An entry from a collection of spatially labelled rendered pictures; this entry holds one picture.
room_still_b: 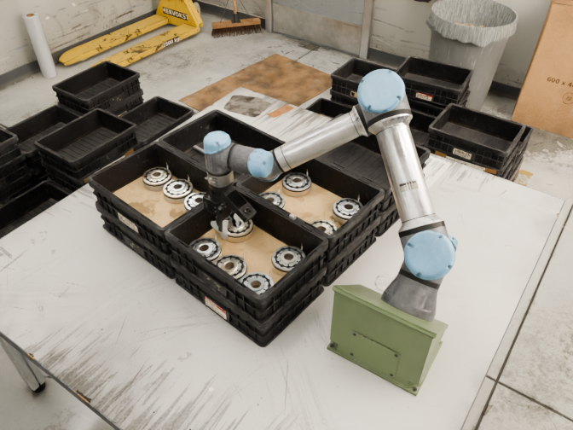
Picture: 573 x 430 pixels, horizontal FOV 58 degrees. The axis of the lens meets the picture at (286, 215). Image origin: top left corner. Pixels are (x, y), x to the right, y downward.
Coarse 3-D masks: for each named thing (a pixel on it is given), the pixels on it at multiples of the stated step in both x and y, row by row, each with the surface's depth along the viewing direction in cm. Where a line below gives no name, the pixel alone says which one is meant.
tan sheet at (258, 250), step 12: (252, 240) 166; (264, 240) 166; (276, 240) 166; (228, 252) 162; (240, 252) 162; (252, 252) 162; (264, 252) 162; (252, 264) 158; (264, 264) 158; (276, 276) 154
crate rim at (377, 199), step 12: (336, 168) 178; (240, 180) 173; (360, 180) 173; (252, 192) 168; (384, 192) 168; (372, 204) 164; (360, 216) 161; (312, 228) 155; (348, 228) 158; (336, 240) 155
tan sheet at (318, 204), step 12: (276, 192) 184; (312, 192) 184; (324, 192) 184; (288, 204) 179; (300, 204) 179; (312, 204) 179; (324, 204) 179; (300, 216) 174; (312, 216) 174; (324, 216) 174
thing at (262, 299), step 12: (240, 192) 168; (264, 204) 164; (192, 216) 160; (288, 216) 160; (168, 228) 156; (300, 228) 156; (168, 240) 154; (180, 240) 152; (324, 240) 152; (192, 252) 148; (312, 252) 148; (204, 264) 146; (300, 264) 144; (228, 276) 141; (288, 276) 141; (240, 288) 139; (276, 288) 138; (252, 300) 138; (264, 300) 136
